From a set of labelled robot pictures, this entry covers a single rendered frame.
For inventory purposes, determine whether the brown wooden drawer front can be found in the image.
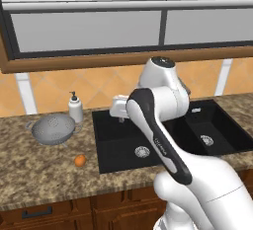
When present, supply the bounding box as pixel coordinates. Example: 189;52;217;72
0;196;93;225

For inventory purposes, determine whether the grey metal colander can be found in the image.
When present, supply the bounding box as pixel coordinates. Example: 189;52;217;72
25;113;84;148

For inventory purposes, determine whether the black double sink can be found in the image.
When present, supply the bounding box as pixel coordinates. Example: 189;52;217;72
91;99;253;175

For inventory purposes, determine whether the white soap dispenser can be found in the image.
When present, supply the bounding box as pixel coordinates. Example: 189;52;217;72
67;91;84;124

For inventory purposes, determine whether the orange tangerine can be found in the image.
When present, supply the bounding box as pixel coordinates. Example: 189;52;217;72
74;154;88;168

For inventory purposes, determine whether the window with wooden frame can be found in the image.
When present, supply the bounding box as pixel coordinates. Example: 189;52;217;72
0;0;253;75

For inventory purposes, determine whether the grey sink faucet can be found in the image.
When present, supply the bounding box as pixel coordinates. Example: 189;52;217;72
179;77;203;114

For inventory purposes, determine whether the black drawer handle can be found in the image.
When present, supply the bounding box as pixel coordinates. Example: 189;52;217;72
21;205;53;219

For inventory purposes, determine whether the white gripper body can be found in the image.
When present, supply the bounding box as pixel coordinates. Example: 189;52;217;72
109;95;131;119

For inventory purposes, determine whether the brown wooden cupboard door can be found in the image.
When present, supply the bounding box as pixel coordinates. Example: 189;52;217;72
91;186;168;230
236;168;253;199

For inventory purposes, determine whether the silver sink drain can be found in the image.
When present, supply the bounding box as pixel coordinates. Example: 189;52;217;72
133;145;151;159
200;134;214;147

